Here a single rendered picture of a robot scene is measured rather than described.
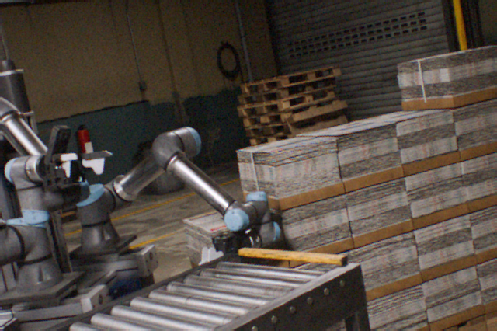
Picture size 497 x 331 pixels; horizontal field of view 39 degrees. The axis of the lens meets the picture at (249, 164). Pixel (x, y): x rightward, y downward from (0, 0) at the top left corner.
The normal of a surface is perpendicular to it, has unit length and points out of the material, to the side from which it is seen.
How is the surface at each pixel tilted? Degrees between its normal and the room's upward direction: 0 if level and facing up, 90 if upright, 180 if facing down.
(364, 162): 90
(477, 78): 90
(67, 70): 90
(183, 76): 90
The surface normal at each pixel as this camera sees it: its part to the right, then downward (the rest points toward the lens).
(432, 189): 0.37, 0.04
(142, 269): -0.19, 0.15
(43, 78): 0.67, -0.04
